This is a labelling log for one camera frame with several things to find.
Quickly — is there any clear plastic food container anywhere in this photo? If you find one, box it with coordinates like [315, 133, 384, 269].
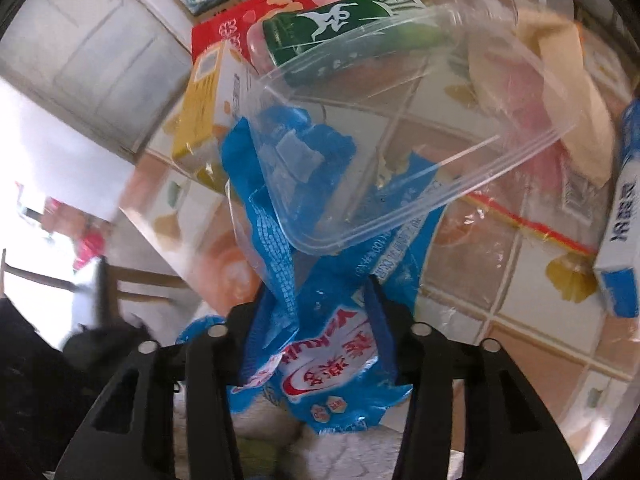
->
[243, 3, 559, 256]

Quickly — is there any red carton box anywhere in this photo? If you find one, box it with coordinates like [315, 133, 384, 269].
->
[191, 0, 338, 61]

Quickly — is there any blue snack wrapper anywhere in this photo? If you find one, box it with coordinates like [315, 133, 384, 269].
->
[221, 119, 444, 434]

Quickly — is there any blue white milk carton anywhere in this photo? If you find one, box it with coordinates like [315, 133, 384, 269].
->
[593, 100, 640, 318]

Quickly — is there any yellow small carton box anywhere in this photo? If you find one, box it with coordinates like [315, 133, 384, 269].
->
[171, 40, 257, 174]

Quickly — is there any tan paper bag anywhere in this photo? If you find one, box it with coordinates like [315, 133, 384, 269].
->
[469, 9, 615, 188]

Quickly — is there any green snack package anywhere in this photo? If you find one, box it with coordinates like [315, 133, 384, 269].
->
[254, 0, 456, 87]

